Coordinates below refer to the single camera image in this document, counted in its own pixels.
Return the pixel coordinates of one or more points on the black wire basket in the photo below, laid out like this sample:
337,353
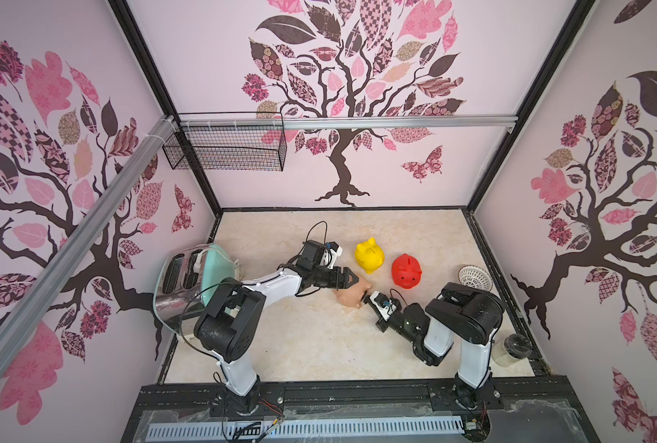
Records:
228,141

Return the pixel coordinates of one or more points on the red piggy bank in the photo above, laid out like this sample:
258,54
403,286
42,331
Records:
406,271

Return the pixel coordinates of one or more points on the aluminium rail back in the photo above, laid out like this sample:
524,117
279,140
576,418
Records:
483,120

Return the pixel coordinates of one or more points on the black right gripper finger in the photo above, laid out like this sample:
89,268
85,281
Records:
375,300
384,324

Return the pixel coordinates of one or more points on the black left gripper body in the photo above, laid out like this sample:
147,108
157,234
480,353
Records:
325,277

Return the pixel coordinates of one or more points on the mint green chrome toaster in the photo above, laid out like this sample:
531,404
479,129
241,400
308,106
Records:
183,286

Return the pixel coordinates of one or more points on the pink piggy bank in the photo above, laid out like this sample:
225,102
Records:
353,297

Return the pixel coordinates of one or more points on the white sink strainer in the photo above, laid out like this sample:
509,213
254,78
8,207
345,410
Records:
475,277

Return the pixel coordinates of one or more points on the clear jar black lid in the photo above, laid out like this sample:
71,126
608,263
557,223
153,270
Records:
511,350

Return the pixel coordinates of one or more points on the white slotted cable duct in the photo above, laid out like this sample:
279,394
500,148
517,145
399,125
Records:
304,430

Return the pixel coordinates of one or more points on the aluminium rail left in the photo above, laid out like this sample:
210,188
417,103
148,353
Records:
24,318

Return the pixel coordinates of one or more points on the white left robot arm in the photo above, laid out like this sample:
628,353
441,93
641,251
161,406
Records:
229,321

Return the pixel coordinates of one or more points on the yellow piggy bank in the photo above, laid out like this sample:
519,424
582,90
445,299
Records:
369,255

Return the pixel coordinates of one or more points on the aluminium rail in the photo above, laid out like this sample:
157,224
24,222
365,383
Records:
483,120
24,318

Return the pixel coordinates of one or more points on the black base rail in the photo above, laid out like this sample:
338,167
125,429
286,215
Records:
536,409

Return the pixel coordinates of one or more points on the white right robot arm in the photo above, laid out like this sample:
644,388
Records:
458,312

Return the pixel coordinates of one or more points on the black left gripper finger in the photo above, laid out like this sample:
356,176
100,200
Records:
344,282
343,272

